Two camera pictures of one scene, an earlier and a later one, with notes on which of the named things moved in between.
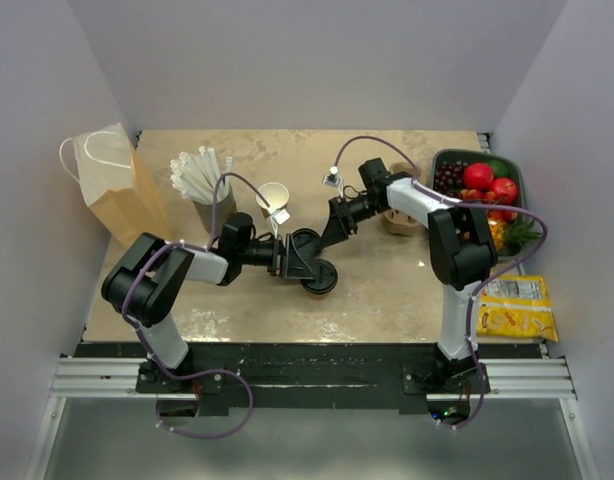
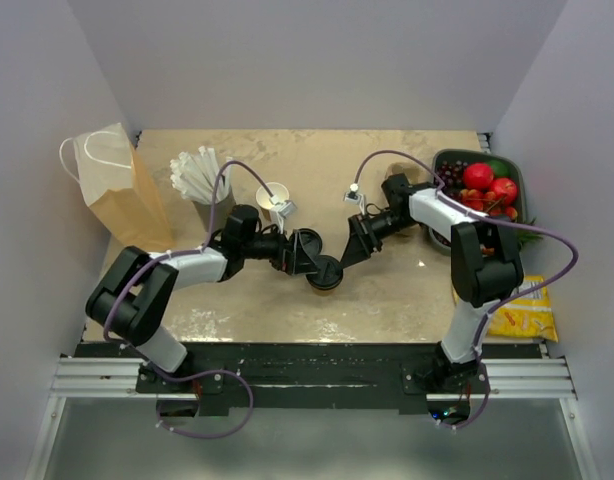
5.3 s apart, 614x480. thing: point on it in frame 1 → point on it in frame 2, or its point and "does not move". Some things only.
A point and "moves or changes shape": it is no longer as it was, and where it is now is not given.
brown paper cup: [324, 281] moves or changes shape
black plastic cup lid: [326, 277] moves or changes shape
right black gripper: [336, 231] → [357, 251]
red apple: [478, 176] does not move
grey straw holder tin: [226, 208] does not move
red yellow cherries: [474, 195] does not move
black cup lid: [305, 243] does not move
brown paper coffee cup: [277, 196] does not move
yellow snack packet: [516, 306] does not move
